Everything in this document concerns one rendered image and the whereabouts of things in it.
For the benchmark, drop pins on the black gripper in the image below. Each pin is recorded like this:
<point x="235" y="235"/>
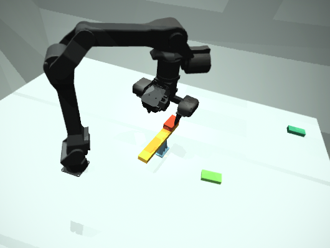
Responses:
<point x="186" y="106"/>

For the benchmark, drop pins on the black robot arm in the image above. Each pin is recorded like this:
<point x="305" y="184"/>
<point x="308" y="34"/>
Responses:
<point x="171" y="50"/>

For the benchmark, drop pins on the green rectangular bar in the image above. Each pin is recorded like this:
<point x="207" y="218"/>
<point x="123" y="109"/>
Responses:
<point x="296" y="131"/>

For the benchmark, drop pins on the yellow bar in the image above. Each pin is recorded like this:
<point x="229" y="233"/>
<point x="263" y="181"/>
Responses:
<point x="158" y="140"/>

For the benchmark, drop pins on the green rectangular block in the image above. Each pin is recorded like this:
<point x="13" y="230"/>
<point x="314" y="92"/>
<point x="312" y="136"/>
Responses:
<point x="210" y="176"/>

